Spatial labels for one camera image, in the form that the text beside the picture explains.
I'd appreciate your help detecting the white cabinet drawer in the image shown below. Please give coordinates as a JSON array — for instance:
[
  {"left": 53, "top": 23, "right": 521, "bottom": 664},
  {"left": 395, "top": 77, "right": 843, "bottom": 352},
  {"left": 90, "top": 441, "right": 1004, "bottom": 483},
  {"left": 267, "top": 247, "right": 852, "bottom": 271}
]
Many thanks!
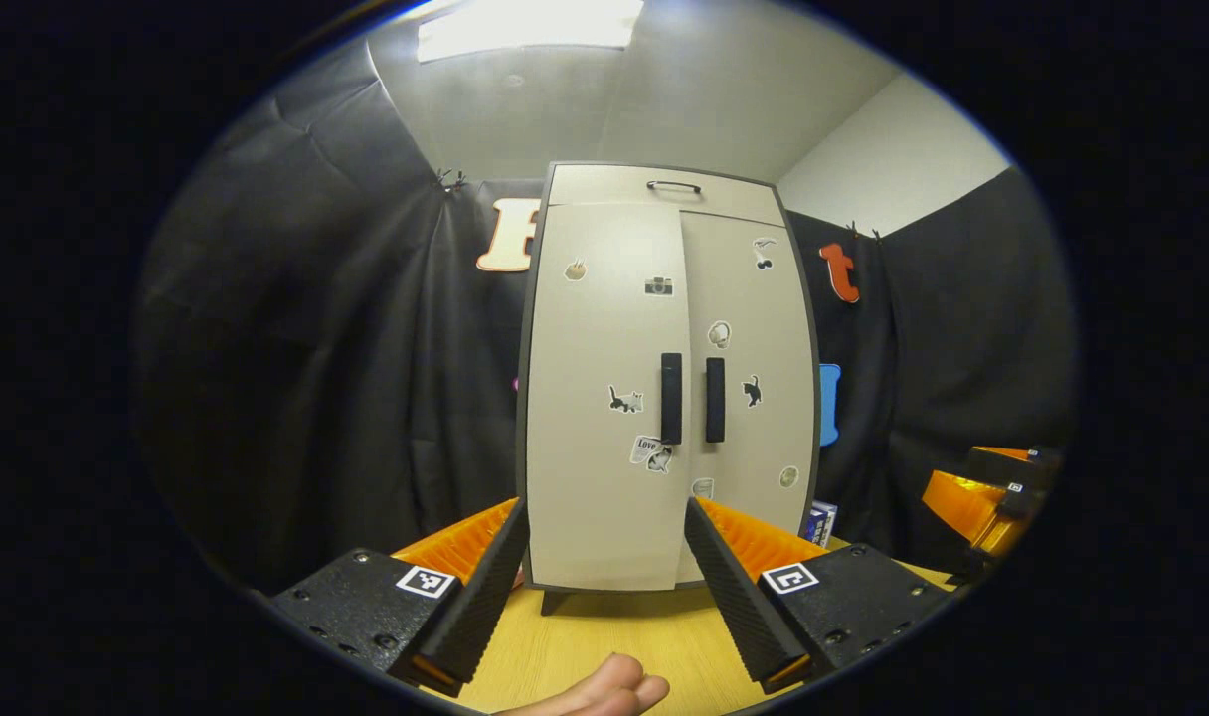
[{"left": 547, "top": 164, "right": 786, "bottom": 228}]

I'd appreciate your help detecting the blue printed box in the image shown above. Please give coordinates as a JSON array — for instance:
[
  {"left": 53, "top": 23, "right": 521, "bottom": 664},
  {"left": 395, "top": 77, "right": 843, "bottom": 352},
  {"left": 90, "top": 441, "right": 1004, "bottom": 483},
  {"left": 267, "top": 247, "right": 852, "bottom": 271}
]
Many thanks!
[{"left": 801, "top": 500, "right": 839, "bottom": 550}]

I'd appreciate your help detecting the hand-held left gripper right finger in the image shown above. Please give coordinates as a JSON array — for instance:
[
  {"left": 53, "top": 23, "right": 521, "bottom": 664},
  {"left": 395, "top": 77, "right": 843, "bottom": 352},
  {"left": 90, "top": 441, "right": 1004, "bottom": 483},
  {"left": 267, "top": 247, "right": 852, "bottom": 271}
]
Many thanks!
[{"left": 684, "top": 495, "right": 953, "bottom": 695}]

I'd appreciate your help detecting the white cabinet door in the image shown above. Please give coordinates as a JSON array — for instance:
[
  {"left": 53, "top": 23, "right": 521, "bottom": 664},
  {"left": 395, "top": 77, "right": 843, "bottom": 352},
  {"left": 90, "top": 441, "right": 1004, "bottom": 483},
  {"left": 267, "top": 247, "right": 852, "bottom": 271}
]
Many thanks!
[
  {"left": 679, "top": 209, "right": 819, "bottom": 583},
  {"left": 525, "top": 202, "right": 693, "bottom": 590}
]

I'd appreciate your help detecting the black left door handle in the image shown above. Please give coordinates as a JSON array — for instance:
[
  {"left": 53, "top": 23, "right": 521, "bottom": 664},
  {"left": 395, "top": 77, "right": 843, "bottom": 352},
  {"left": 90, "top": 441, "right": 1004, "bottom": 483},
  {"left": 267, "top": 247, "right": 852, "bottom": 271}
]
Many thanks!
[{"left": 660, "top": 352, "right": 685, "bottom": 446}]

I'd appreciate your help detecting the black door handle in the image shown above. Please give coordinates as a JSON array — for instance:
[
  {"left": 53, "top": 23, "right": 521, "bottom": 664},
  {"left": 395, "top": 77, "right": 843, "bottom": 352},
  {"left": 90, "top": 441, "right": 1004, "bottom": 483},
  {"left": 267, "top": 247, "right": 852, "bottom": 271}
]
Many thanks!
[
  {"left": 705, "top": 357, "right": 727, "bottom": 444},
  {"left": 660, "top": 352, "right": 685, "bottom": 446}
]

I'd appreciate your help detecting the ceiling light panel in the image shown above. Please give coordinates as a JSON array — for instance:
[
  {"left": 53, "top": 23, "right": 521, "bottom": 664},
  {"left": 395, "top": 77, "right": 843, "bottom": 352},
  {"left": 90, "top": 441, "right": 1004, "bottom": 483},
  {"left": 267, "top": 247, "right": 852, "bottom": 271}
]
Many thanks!
[{"left": 416, "top": 0, "right": 645, "bottom": 64}]

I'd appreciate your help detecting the black right door handle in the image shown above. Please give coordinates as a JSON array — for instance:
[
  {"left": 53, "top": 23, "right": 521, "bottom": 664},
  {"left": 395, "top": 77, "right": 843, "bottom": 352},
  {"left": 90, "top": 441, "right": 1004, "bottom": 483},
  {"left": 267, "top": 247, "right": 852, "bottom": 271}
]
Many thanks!
[{"left": 705, "top": 357, "right": 727, "bottom": 444}]

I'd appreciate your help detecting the white and grey shoe cabinet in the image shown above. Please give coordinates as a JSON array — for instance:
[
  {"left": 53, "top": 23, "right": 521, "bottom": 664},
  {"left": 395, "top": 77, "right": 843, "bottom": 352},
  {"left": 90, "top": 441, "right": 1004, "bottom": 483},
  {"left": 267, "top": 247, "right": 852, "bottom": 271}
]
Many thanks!
[{"left": 515, "top": 161, "right": 824, "bottom": 618}]

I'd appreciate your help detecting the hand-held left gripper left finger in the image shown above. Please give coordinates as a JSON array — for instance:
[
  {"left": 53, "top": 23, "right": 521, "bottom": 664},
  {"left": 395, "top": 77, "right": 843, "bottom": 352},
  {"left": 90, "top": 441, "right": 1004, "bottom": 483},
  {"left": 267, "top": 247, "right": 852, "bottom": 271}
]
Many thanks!
[{"left": 266, "top": 497, "right": 531, "bottom": 697}]

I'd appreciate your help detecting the black backdrop cloth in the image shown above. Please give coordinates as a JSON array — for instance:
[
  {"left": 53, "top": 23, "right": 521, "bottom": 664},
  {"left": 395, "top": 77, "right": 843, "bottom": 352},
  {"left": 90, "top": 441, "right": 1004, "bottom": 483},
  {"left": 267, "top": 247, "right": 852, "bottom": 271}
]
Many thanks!
[{"left": 137, "top": 40, "right": 1080, "bottom": 598}]

